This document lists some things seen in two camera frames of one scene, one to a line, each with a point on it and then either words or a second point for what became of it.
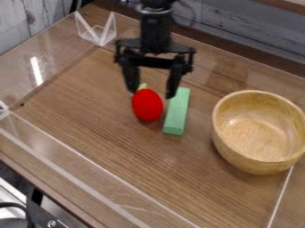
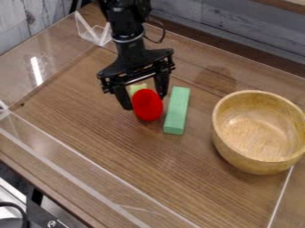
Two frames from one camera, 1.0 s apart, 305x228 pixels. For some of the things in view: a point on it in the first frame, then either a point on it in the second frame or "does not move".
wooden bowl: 256,131 does not move
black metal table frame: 37,216 does not move
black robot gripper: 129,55 -> 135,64
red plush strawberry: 145,103 does not move
